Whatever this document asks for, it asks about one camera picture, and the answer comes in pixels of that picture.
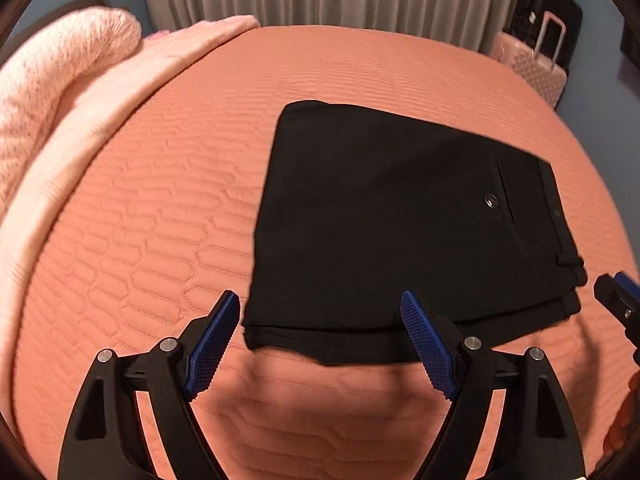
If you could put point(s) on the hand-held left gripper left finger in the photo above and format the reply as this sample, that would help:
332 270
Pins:
212 345

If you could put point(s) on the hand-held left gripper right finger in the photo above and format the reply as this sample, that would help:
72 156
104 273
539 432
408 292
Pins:
427 345

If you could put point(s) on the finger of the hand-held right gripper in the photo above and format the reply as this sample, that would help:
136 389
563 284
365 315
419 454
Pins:
615 296

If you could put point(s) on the black pants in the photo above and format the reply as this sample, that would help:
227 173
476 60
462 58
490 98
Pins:
390 220

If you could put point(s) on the person's right hand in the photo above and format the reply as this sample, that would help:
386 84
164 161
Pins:
622 420

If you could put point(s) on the salmon quilted bedspread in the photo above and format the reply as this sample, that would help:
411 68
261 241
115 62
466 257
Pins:
175 240

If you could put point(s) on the pink hard-shell suitcase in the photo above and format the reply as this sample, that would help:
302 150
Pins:
525 65

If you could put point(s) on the light pink blanket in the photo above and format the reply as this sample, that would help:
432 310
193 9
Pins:
85 110

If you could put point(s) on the black suitcase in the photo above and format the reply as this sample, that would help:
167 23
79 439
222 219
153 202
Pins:
555 2

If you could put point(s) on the pink floral pillow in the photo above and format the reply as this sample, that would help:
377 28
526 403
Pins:
45 85

